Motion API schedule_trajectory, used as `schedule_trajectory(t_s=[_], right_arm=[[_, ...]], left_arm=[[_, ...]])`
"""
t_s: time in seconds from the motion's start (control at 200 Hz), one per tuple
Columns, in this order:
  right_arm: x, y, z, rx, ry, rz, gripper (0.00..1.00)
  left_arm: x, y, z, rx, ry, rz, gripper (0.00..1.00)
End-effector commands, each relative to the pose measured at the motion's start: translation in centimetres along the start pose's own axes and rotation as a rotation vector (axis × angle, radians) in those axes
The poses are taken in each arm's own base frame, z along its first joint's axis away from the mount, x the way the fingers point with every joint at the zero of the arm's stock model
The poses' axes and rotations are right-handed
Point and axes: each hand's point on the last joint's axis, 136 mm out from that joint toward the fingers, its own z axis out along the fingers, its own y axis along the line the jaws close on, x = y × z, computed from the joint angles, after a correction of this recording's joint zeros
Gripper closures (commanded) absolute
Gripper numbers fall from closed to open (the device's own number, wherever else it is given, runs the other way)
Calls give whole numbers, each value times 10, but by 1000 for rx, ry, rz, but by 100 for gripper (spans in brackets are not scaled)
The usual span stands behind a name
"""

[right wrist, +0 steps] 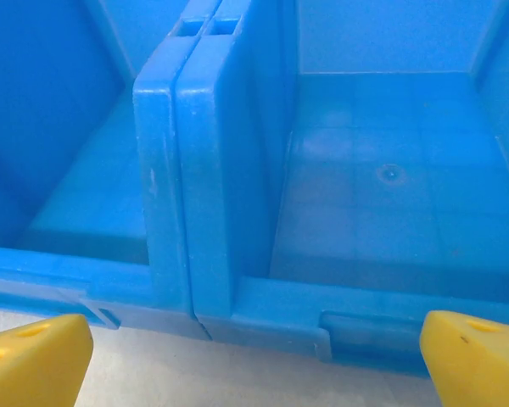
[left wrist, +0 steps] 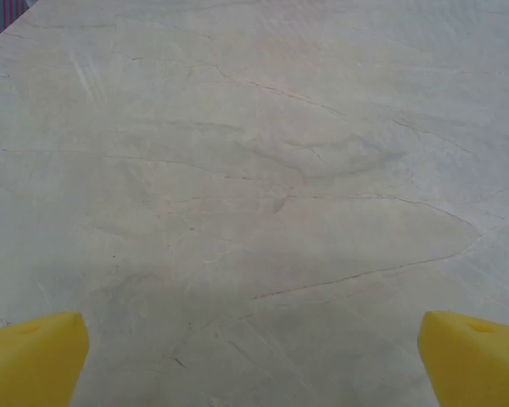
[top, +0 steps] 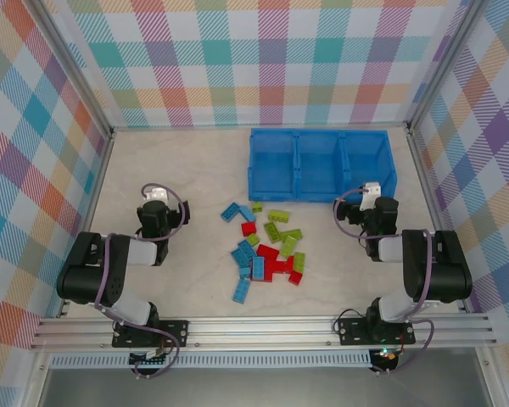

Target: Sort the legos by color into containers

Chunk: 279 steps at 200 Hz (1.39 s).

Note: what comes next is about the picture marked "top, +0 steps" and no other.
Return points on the green long lego brick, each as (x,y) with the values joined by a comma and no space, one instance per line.
(299,262)
(272,231)
(278,216)
(292,234)
(288,247)

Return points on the green square lego brick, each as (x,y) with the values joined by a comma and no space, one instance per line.
(253,240)
(257,207)

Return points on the blue square lego brick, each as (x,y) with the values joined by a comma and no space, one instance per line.
(244,272)

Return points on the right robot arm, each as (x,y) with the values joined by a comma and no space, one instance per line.
(445,271)

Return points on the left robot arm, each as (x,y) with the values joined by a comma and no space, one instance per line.
(85,271)

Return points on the blue plastic bin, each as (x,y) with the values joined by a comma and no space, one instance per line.
(320,161)
(367,157)
(273,161)

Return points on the red long lego brick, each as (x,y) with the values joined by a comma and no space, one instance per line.
(273,268)
(267,252)

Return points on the small circuit board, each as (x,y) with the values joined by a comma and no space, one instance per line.
(150,355)
(386,356)

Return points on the grey metal panel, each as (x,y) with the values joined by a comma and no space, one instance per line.
(258,390)

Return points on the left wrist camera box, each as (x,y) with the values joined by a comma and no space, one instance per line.
(157,195)

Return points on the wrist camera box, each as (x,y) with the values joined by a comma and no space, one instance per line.
(157,195)
(371,193)

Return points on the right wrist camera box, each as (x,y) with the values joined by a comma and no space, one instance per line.
(371,193)

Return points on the aluminium rear rail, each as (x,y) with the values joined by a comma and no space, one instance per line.
(174,128)

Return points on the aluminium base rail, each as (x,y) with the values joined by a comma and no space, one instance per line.
(258,330)

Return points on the aluminium frame post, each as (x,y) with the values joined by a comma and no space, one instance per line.
(77,63)
(444,63)

